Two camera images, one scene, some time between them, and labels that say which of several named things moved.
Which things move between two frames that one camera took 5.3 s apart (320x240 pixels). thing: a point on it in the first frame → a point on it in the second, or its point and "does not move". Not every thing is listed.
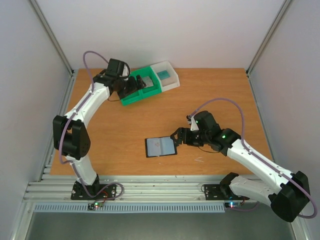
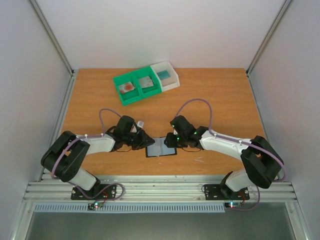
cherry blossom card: (148, 81) does not move
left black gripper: (133, 87) → (143, 142)
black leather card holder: (160, 146) does not move
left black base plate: (79, 193) does not move
